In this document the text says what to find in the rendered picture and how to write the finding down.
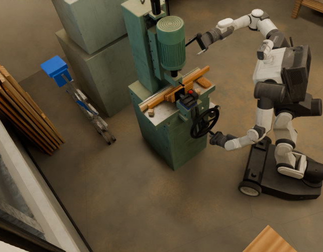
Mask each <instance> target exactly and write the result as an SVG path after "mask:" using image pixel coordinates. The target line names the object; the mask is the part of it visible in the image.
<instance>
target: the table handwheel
mask: <svg viewBox="0 0 323 252"><path fill-rule="evenodd" d="M210 112H215V117H214V118H212V119H210V120H206V119H204V116H205V115H207V114H208V113H210ZM219 115H220V112H219V110H218V109H217V108H215V107H212V108H209V109H207V110H205V111H204V112H203V113H202V114H200V115H199V116H198V118H197V116H195V118H196V120H195V121H194V123H193V124H192V126H191V129H190V136H191V137H192V138H193V139H199V138H201V137H203V136H204V135H206V134H207V133H208V130H211V129H212V128H213V127H214V125H215V124H216V122H217V121H218V118H219ZM211 121H213V122H212V123H211V125H210V122H211ZM199 122H200V125H201V128H200V130H199V131H198V133H197V134H196V135H194V130H195V128H196V126H197V124H198V123H199ZM209 125H210V126H209ZM208 126H209V127H208ZM207 127H208V128H207ZM203 128H207V129H206V130H205V131H204V132H202V133H201V134H200V132H201V131H202V129H203Z"/></svg>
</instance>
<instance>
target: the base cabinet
mask: <svg viewBox="0 0 323 252"><path fill-rule="evenodd" d="M130 96H131V100H132V103H133V107H134V110H135V114H136V117H137V120H138V124H139V127H140V131H141V134H142V136H143V138H144V139H145V140H146V141H147V142H148V143H149V144H150V145H151V146H152V147H153V149H154V150H155V151H156V152H157V153H158V154H159V155H160V156H161V157H162V158H163V160H164V161H165V162H166V163H167V164H168V165H169V166H170V167H171V168H172V170H173V171H174V172H175V171H176V170H177V169H178V168H180V167H181V166H182V165H184V164H185V163H186V162H188V161H189V160H190V159H192V158H193V157H194V156H196V155H197V154H198V153H199V152H201V151H202V150H203V149H205V148H206V147H207V135H208V133H207V134H206V135H204V136H202V137H200V138H197V139H194V138H192V137H191V135H190V130H191V127H192V125H193V120H192V119H191V120H190V121H188V122H187V123H186V122H185V121H184V122H183V123H181V124H180V125H178V126H177V127H176V128H174V129H173V130H171V131H170V132H168V131H167V130H166V129H165V128H164V127H163V126H162V127H161V128H159V129H158V130H155V129H154V128H153V127H152V125H151V124H150V123H149V122H148V121H147V120H146V119H145V118H144V117H143V116H142V115H141V113H140V110H139V106H138V105H139V104H140V103H139V102H138V101H137V100H136V99H135V98H134V97H133V96H132V95H131V94H130ZM209 106H210V104H208V105H207V106H205V107H204V111H206V110H208V109H209ZM204 111H202V112H201V113H200V114H202V113H203V112H204ZM200 114H199V115H200ZM203 118H204V119H206V120H207V121H208V120H209V113H208V114H207V115H205V116H204V117H203Z"/></svg>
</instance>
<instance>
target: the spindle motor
mask: <svg viewBox="0 0 323 252"><path fill-rule="evenodd" d="M156 32H157V39H158V47H159V54H160V62H161V66H162V67H163V68H164V69H166V70H169V71H176V70H179V69H181V68H182V67H183V66H184V65H185V64H186V45H185V23H184V21H183V20H182V19H181V18H180V17H178V16H166V17H163V18H161V19H160V20H159V21H158V22H157V24H156Z"/></svg>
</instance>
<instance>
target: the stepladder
mask: <svg viewBox="0 0 323 252"><path fill-rule="evenodd" d="M40 67H41V68H42V69H43V70H44V72H45V73H46V74H47V75H48V76H49V77H50V78H52V77H53V78H54V80H55V82H56V84H57V85H58V86H59V87H62V86H64V87H65V89H66V92H68V93H69V94H70V95H71V97H72V98H73V99H74V101H75V102H76V103H77V105H78V106H79V107H80V109H81V110H82V111H83V113H84V114H85V115H86V117H87V118H88V119H89V121H90V122H91V123H92V125H93V126H94V128H95V129H96V130H97V132H98V133H99V134H100V135H102V136H103V137H104V138H105V140H106V141H107V143H108V144H109V145H111V142H110V141H109V139H108V138H107V137H106V136H105V135H104V133H103V132H102V131H103V130H105V131H106V132H108V134H109V135H110V136H111V138H112V139H113V140H114V141H116V139H115V137H114V136H113V135H112V134H111V133H110V131H109V130H108V129H107V127H108V124H107V123H106V122H105V121H104V120H103V119H102V118H101V117H100V116H97V115H98V114H99V113H98V112H97V111H96V109H95V108H94V107H93V106H92V105H91V104H90V103H89V104H87V102H86V100H87V97H86V96H85V95H84V94H83V93H82V92H81V91H80V90H79V89H75V87H74V86H73V85H72V84H73V83H74V80H73V79H72V78H71V76H70V74H69V72H68V70H67V69H68V65H67V64H66V63H65V62H64V61H63V60H62V59H61V58H60V57H59V56H58V55H56V56H55V57H53V58H51V59H49V60H47V61H46V62H44V63H42V64H41V65H40ZM93 118H94V119H93ZM101 130H102V131H101Z"/></svg>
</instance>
